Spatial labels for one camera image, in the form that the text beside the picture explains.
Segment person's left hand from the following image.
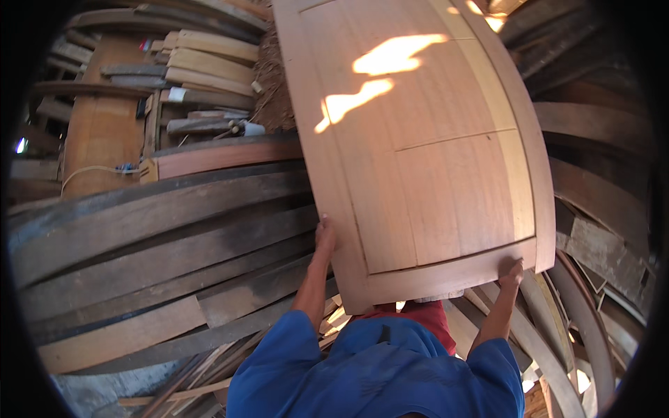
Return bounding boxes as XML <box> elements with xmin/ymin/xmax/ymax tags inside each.
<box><xmin>313</xmin><ymin>213</ymin><xmax>338</xmax><ymax>263</ymax></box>

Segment person's right hand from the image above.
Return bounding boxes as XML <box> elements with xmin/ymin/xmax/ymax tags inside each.
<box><xmin>497</xmin><ymin>257</ymin><xmax>525</xmax><ymax>288</ymax></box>

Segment light wooden door panel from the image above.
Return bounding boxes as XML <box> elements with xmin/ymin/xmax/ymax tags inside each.
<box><xmin>272</xmin><ymin>0</ymin><xmax>557</xmax><ymax>316</ymax></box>

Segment heap of curved dark boards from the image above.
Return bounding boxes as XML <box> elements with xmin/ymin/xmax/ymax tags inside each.
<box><xmin>444</xmin><ymin>0</ymin><xmax>657</xmax><ymax>418</ymax></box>

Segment person's legs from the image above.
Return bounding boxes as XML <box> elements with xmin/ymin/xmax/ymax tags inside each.
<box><xmin>351</xmin><ymin>290</ymin><xmax>467</xmax><ymax>357</ymax></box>

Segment reddish wooden beam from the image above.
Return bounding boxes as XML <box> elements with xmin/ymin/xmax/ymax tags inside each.
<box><xmin>139</xmin><ymin>137</ymin><xmax>304</xmax><ymax>184</ymax></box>

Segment pile of brown wood shavings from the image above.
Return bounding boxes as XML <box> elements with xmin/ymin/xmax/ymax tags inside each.
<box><xmin>252</xmin><ymin>23</ymin><xmax>297</xmax><ymax>132</ymax></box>

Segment person's body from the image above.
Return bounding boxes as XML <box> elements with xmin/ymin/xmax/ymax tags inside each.
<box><xmin>226</xmin><ymin>309</ymin><xmax>526</xmax><ymax>418</ymax></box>

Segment heap of dark long planks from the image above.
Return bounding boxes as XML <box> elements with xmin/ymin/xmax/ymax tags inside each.
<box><xmin>7</xmin><ymin>159</ymin><xmax>341</xmax><ymax>377</ymax></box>

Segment stack of light sawn planks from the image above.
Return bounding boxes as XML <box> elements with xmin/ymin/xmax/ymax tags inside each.
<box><xmin>99</xmin><ymin>29</ymin><xmax>262</xmax><ymax>138</ymax></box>

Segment heap of thin wood strips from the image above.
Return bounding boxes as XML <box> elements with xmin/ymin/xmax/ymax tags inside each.
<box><xmin>117</xmin><ymin>295</ymin><xmax>350</xmax><ymax>418</ymax></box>

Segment white cable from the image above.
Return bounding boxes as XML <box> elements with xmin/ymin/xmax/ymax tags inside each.
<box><xmin>61</xmin><ymin>164</ymin><xmax>141</xmax><ymax>196</ymax></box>

